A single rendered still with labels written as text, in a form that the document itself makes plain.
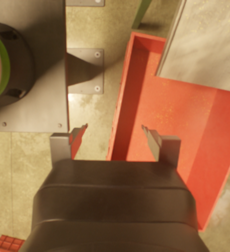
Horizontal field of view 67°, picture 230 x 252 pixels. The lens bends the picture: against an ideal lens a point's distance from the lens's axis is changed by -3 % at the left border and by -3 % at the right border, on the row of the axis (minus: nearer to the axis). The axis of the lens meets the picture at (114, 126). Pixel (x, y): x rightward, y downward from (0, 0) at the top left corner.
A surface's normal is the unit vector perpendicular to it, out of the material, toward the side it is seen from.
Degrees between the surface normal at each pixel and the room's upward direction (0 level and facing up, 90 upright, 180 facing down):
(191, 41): 30
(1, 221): 0
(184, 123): 0
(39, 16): 0
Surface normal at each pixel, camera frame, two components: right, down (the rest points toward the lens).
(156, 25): 0.00, 0.28
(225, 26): -0.08, 0.72
